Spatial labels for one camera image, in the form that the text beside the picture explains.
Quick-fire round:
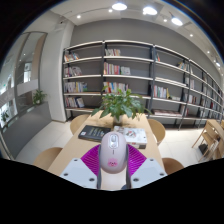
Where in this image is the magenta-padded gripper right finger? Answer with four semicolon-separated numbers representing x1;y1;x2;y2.
124;143;168;190

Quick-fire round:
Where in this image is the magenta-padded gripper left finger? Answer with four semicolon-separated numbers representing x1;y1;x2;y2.
59;143;103;190

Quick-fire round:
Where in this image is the pale pink computer mouse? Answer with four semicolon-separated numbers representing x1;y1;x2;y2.
98;131;129;175

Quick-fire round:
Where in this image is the black book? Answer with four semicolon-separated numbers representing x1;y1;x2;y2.
77;124;112;143

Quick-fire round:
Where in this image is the green potted plant white pot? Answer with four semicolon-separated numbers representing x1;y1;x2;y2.
91;87;151;126

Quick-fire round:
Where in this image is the small potted floor plant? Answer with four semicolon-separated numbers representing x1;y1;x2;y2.
32;89;48;106

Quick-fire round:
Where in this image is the grey bookshelf unit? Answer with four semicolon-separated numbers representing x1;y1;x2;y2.
62;39;224;131

